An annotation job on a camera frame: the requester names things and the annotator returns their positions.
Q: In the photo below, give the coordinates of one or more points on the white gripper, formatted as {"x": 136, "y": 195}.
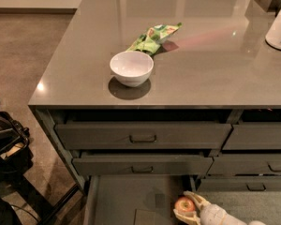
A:
{"x": 213, "y": 213}

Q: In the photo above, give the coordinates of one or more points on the red apple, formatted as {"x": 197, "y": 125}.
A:
{"x": 184, "y": 205}

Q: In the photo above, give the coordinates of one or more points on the bottom right drawer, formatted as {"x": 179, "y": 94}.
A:
{"x": 252, "y": 184}

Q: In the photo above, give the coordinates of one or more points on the middle left drawer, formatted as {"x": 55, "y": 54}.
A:
{"x": 114, "y": 164}

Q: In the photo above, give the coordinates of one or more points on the middle right drawer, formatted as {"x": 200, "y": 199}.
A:
{"x": 241, "y": 164}

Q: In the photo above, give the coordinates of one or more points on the open bottom left drawer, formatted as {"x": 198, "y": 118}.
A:
{"x": 134, "y": 199}

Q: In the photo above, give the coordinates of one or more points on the top right drawer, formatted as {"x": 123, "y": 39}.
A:
{"x": 254, "y": 136}

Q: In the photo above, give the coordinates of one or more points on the grey counter cabinet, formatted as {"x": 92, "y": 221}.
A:
{"x": 191, "y": 89}

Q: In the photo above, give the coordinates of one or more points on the top left drawer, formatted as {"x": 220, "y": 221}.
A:
{"x": 142, "y": 135}

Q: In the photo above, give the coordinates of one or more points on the white bowl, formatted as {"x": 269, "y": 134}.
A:
{"x": 131, "y": 68}

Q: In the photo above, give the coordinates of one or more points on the green snack bag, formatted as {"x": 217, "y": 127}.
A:
{"x": 150, "y": 41}

